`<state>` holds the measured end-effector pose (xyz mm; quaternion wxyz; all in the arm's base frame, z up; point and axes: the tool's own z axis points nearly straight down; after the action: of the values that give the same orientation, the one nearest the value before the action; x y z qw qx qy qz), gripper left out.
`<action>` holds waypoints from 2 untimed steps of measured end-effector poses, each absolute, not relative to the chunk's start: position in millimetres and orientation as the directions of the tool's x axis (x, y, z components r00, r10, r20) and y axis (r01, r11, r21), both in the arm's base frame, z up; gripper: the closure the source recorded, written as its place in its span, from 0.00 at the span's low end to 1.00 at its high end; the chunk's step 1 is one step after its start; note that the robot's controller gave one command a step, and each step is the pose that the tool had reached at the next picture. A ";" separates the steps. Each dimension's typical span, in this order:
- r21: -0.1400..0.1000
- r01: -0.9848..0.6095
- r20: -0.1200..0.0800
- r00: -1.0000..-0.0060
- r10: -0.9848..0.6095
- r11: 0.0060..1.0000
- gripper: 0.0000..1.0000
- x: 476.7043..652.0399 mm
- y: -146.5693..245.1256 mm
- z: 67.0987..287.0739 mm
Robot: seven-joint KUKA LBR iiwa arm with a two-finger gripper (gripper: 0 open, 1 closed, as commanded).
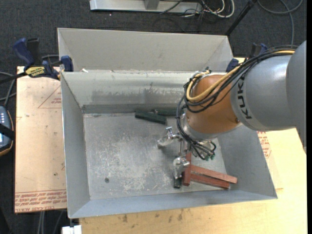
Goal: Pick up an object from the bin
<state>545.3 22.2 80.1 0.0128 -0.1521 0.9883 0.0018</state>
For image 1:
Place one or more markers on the grey metal bin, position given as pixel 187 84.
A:
pixel 122 150

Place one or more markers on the brown cardboard board red print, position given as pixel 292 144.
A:
pixel 39 142

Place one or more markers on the red-brown flat block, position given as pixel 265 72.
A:
pixel 209 182
pixel 217 175
pixel 187 174

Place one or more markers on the dark green flat block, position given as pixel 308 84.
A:
pixel 169 112
pixel 151 117

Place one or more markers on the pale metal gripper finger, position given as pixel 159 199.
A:
pixel 180 164
pixel 170 135

